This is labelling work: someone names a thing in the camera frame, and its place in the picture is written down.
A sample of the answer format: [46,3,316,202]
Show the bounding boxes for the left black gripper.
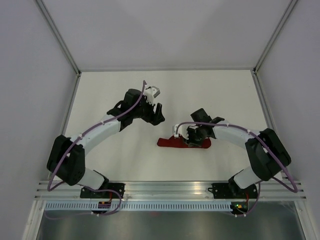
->
[132,95,165,126]

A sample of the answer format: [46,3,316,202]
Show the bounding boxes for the dark red cloth napkin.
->
[156,136,212,149]

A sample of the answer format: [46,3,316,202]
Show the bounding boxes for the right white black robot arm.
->
[174,108,292,198]

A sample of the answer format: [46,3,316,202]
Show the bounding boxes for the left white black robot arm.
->
[46,85,165,198]

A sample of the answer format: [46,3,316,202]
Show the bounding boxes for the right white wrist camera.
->
[172,124,189,140]

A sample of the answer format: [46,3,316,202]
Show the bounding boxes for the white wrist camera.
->
[144,86,161,106]
[172,124,189,140]

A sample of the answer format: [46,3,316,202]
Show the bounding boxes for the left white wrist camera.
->
[144,86,161,106]

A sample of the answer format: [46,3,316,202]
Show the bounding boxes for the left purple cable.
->
[47,79,148,221]

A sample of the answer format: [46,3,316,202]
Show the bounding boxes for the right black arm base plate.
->
[207,182,258,200]

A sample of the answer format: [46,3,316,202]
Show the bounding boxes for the white slotted cable duct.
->
[44,200,232,212]

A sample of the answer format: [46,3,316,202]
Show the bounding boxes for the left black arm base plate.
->
[80,182,125,199]

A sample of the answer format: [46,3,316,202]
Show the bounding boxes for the aluminium mounting rail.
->
[33,180,307,202]

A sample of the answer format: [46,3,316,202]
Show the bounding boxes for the left aluminium frame post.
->
[34,0,81,76]

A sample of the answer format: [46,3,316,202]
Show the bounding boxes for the aluminium frame post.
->
[34,0,81,76]
[251,0,300,75]

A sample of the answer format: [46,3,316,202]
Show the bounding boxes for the right aluminium frame post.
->
[251,0,300,75]

